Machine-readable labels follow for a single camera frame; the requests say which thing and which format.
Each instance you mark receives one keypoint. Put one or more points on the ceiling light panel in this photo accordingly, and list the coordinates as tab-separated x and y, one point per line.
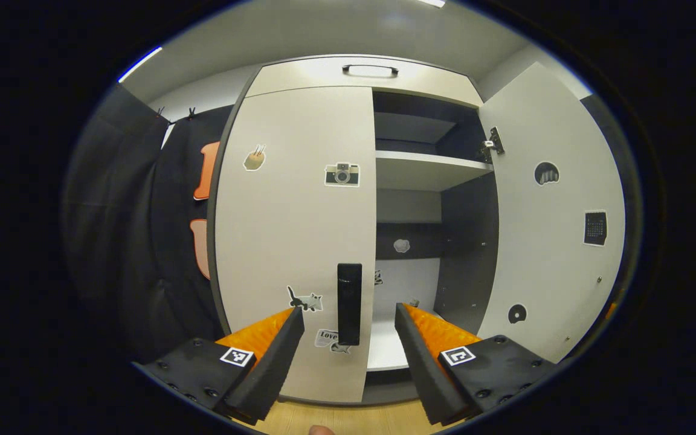
432	3
139	64

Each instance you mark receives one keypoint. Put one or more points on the camera sticker shoe cabinet door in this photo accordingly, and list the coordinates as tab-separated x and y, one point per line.
287	229

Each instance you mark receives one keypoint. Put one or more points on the metal door hinge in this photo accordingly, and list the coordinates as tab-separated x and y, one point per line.
493	144

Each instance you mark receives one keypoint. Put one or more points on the beige cabinet drawer front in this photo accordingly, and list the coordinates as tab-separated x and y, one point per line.
299	75

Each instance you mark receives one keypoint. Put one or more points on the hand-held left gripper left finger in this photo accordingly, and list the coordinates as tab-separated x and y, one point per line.
275	368

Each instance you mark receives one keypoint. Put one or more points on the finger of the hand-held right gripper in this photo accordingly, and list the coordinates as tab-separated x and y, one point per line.
611	310

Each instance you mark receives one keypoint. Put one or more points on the beige double-door shoe cabinet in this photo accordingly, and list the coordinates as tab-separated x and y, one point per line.
469	241

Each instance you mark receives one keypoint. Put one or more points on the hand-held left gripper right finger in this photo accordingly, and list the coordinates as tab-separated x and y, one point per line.
423	374

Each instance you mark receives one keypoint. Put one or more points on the headphone sticker shoe cabinet door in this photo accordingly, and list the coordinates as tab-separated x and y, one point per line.
541	254

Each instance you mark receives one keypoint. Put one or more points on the white cabinet shelf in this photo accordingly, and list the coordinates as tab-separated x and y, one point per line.
384	344
426	172

